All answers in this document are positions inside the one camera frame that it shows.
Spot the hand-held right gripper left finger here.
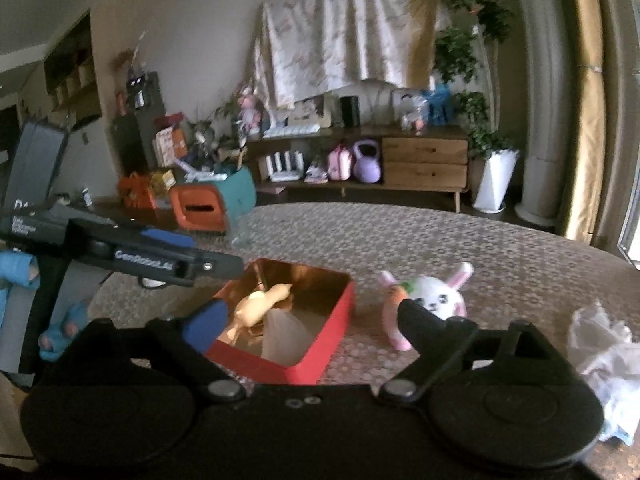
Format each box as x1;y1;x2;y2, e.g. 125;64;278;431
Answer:
145;299;246;403

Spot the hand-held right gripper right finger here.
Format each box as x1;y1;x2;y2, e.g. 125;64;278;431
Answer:
379;300;543;404

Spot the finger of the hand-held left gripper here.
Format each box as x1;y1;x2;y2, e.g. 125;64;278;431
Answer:
175;250;246;282
141;228;197;250

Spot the yellow plush toy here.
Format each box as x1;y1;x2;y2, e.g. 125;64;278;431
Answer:
220;282;293;346

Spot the red box with gold interior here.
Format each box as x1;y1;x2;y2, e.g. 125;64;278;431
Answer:
205;258;357;386

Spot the white plastic bag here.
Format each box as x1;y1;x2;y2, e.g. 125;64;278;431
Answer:
567;300;640;445

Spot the person's left hand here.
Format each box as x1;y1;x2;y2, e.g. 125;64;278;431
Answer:
0;251;91;362

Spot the white bunny plush with carrot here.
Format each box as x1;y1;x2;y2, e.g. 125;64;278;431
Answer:
377;261;475;352

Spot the orange and teal toy bin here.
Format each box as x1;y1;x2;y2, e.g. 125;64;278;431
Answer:
170;165;257;233

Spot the translucent white bag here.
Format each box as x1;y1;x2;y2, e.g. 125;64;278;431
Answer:
262;307;313;363

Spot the orange gift bag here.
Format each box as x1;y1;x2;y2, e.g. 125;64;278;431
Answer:
155;115;188;168

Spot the dark cabinet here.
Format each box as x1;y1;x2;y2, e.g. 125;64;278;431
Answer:
112;72;168;176

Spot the white antenna router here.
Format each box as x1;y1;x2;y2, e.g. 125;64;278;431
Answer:
265;152;306;182

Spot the pink doll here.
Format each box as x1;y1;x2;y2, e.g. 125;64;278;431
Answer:
237;85;263;136

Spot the white faceted planter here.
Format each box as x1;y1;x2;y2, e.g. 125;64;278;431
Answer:
472;149;520;212

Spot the pink bag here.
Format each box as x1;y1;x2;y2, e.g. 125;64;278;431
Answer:
327;144;356;181

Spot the wooden sideboard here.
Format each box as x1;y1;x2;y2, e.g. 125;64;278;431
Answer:
245;127;471;213

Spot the purple kettlebell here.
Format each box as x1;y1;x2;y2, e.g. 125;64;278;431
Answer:
352;140;383;184

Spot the black speaker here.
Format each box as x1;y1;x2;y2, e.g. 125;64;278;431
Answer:
341;96;361;128

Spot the white figure toy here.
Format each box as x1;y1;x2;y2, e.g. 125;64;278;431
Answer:
400;92;428;131

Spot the blue toy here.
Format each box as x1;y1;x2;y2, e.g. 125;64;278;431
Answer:
422;85;453;126

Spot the grey tower air conditioner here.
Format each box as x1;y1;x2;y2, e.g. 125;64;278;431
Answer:
515;0;581;226

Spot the hanging floral cloth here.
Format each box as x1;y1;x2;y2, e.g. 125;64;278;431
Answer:
250;0;441;108

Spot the golden curtain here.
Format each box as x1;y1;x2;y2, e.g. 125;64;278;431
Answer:
562;0;608;246

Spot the tall green potted plant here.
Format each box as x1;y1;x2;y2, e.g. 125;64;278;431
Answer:
432;0;516;161

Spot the wooden wall shelf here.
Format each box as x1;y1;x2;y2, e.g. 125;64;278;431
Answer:
42;10;103;121

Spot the picture frame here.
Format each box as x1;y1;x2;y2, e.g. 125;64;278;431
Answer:
295;95;333;128

